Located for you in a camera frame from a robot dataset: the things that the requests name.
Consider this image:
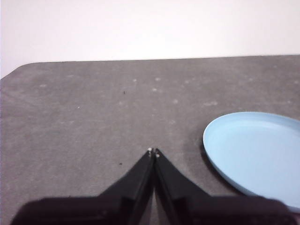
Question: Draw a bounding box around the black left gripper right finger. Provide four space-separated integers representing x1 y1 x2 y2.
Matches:
154 148 300 225

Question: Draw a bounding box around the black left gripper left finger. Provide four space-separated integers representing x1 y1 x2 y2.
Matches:
10 147 156 225

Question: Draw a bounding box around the light blue round plate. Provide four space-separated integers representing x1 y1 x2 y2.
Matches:
202 111 300 214

